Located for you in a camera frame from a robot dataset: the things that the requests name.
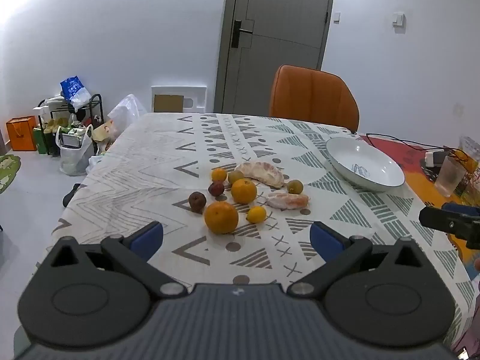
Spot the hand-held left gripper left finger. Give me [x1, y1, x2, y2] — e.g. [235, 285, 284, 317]
[48, 221, 188, 298]

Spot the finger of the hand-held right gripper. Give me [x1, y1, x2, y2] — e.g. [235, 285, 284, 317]
[442, 202, 480, 217]
[419, 206, 480, 250]

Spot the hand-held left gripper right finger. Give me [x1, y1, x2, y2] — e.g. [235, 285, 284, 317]
[287, 221, 428, 298]

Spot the large orange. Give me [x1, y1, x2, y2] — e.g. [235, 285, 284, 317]
[204, 201, 239, 234]

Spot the white ceramic plate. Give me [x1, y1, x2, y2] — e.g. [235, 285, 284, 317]
[325, 137, 406, 192]

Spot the medium orange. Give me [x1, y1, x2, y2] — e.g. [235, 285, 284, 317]
[231, 179, 258, 205]

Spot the ribbed glass cup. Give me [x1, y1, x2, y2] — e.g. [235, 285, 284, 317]
[434, 155, 467, 198]

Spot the white charger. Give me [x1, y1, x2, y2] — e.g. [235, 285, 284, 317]
[424, 150, 449, 168]

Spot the peeled orange piece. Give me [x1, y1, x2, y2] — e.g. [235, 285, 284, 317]
[265, 192, 311, 209]

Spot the yellow snack bag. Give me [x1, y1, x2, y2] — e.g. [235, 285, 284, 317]
[457, 136, 480, 196]

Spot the brown wrinkled fruit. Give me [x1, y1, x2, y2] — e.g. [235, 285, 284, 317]
[188, 191, 207, 213]

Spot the red and orange mat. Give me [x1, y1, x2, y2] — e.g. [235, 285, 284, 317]
[356, 134, 480, 271]

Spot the patterned tablecloth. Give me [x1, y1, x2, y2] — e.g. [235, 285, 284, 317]
[47, 112, 477, 349]

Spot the black object on floor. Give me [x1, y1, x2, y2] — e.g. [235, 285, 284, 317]
[62, 183, 82, 208]

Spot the peeled pomelo segment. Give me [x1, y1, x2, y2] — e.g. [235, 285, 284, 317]
[234, 161, 286, 187]

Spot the white plastic bag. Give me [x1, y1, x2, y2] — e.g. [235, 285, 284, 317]
[55, 124, 94, 176]

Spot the tan paper bag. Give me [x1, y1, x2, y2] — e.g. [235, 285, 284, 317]
[93, 120, 115, 143]

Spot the clear plastic bag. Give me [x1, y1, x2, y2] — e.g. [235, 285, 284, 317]
[108, 94, 148, 140]

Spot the brown cardboard piece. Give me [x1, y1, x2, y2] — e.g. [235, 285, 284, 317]
[154, 94, 184, 113]

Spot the black shoe rack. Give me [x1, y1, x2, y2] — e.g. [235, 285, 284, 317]
[37, 94, 104, 155]

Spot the orange leather chair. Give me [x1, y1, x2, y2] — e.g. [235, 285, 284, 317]
[269, 64, 360, 133]

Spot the green box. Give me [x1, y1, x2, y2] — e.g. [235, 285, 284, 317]
[33, 125, 51, 154]

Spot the white foam packaging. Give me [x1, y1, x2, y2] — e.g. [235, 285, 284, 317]
[151, 85, 208, 114]

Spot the green floor rug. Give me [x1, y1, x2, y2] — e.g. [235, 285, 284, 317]
[0, 154, 22, 195]

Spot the orange gift bag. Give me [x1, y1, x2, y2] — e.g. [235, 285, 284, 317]
[5, 117, 38, 152]

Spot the blue plastic bag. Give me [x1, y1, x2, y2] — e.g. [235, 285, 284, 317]
[60, 76, 92, 111]

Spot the grey door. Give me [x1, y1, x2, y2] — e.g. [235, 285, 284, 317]
[214, 0, 336, 115]

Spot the thin red wire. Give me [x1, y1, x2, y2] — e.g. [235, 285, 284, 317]
[448, 148, 480, 171]

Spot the black cable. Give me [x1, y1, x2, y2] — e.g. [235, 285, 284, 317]
[365, 133, 464, 158]

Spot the black door handle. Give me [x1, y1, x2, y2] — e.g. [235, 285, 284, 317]
[230, 19, 254, 49]

